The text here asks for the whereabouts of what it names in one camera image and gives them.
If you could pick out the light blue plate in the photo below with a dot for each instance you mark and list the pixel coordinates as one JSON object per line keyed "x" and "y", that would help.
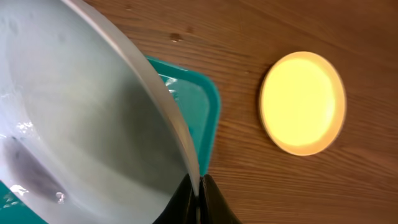
{"x": 89, "y": 131}

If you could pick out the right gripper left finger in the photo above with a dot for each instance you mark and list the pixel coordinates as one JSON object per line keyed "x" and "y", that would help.
{"x": 182, "y": 207}

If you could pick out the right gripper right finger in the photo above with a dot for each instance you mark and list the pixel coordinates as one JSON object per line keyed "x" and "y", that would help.
{"x": 214, "y": 209}

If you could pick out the yellow-green plate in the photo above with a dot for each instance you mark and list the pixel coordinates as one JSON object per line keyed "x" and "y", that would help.
{"x": 302, "y": 103}

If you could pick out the teal plastic tray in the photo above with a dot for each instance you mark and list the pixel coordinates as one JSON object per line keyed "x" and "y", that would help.
{"x": 200, "y": 104}

